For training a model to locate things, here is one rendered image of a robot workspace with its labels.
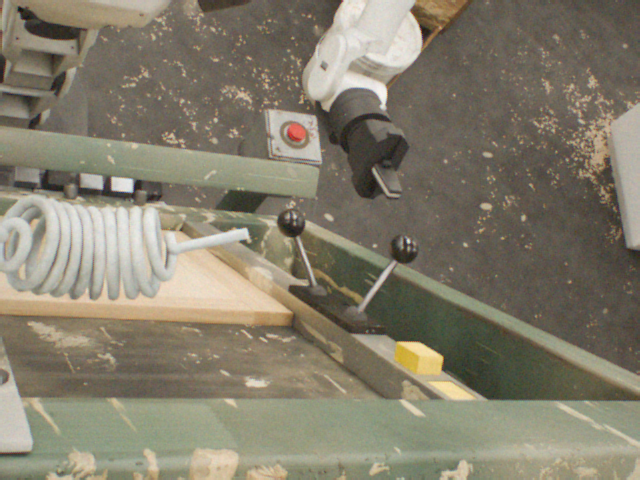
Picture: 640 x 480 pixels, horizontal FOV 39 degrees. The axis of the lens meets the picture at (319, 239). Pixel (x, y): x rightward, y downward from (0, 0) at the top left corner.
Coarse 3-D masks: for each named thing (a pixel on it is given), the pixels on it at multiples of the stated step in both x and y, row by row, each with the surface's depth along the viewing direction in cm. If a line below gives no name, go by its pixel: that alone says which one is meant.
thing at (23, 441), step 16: (0, 336) 63; (0, 352) 59; (0, 368) 54; (0, 384) 53; (0, 400) 51; (16, 400) 52; (0, 416) 49; (16, 416) 49; (0, 432) 47; (16, 432) 47; (0, 448) 46; (16, 448) 46
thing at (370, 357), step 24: (240, 264) 142; (264, 264) 141; (264, 288) 132; (312, 312) 116; (312, 336) 116; (336, 336) 110; (360, 336) 106; (384, 336) 108; (360, 360) 104; (384, 360) 99; (384, 384) 98; (408, 384) 94; (456, 384) 93
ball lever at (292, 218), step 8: (280, 216) 117; (288, 216) 117; (296, 216) 117; (280, 224) 117; (288, 224) 116; (296, 224) 117; (304, 224) 118; (280, 232) 118; (288, 232) 117; (296, 232) 117; (296, 240) 119; (296, 248) 119; (304, 256) 119; (304, 264) 120; (312, 272) 121; (312, 280) 121; (312, 288) 121; (320, 288) 121
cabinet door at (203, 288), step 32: (32, 224) 155; (192, 256) 149; (0, 288) 110; (160, 288) 125; (192, 288) 128; (224, 288) 130; (256, 288) 133; (160, 320) 114; (192, 320) 116; (224, 320) 118; (256, 320) 120; (288, 320) 121
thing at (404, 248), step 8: (392, 240) 111; (400, 240) 110; (408, 240) 110; (416, 240) 111; (392, 248) 111; (400, 248) 110; (408, 248) 110; (416, 248) 111; (392, 256) 111; (400, 256) 110; (408, 256) 110; (416, 256) 111; (392, 264) 111; (384, 272) 111; (376, 280) 111; (384, 280) 111; (376, 288) 111; (368, 296) 111; (360, 304) 111; (368, 304) 111; (344, 312) 112; (352, 312) 110; (360, 312) 110
